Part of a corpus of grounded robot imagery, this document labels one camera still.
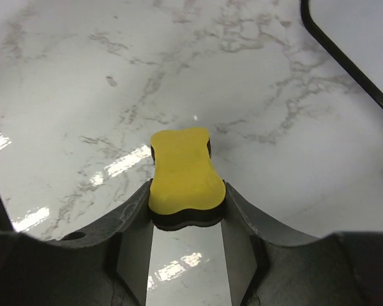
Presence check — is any yellow bone-shaped whiteboard eraser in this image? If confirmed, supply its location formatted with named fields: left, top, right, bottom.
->
left=148, top=127, right=226, bottom=231

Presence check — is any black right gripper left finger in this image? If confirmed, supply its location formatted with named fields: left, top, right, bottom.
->
left=0, top=182, right=153, bottom=305

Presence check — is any black-framed small whiteboard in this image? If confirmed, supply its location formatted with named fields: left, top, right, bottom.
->
left=300, top=0, right=383, bottom=109

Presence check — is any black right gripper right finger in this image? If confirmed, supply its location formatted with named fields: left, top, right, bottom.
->
left=221, top=185, right=383, bottom=305

